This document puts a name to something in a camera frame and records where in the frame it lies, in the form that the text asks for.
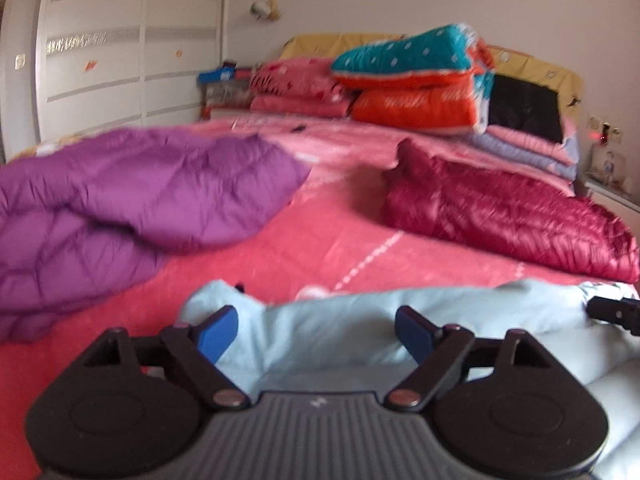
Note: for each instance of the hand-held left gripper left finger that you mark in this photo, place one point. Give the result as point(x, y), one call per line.
point(217, 332)

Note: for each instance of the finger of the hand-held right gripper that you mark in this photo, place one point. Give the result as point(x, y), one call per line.
point(615, 312)

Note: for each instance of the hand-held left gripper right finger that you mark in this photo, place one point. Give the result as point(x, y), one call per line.
point(415, 332)

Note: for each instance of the light blue down jacket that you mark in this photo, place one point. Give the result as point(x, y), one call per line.
point(325, 320)

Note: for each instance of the white nightstand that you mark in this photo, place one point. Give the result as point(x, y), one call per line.
point(615, 199)

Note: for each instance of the pink printed blanket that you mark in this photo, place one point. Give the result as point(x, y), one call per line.
point(325, 240)

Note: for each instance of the maroon down jacket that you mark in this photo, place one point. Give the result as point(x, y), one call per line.
point(500, 210)

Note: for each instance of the purple down jacket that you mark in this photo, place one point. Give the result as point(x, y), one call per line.
point(125, 195)

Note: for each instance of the lavender folded blanket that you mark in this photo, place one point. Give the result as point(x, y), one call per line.
point(530, 161)

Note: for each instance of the pink folded blanket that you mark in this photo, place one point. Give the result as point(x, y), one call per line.
point(530, 144)

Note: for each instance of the black folded cloth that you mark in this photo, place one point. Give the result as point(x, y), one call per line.
point(525, 105)

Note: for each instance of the yellow headboard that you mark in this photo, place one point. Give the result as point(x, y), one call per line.
point(540, 67)

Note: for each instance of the blue box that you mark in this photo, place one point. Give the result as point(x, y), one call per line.
point(217, 75)

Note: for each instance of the pink patterned folded quilt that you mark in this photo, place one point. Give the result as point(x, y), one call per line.
point(295, 80)

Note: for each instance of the white wardrobe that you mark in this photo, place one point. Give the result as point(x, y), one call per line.
point(100, 85)

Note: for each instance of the teal orange folded quilt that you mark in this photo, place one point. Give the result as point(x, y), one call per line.
point(410, 50)

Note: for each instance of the photo frame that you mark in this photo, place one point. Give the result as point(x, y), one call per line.
point(607, 165)

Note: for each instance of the wall socket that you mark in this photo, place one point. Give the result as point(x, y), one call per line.
point(606, 130)

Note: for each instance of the hanging wall ornament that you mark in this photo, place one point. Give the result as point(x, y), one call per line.
point(262, 7)

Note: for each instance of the white light switch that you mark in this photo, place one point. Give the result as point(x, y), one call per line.
point(20, 61)

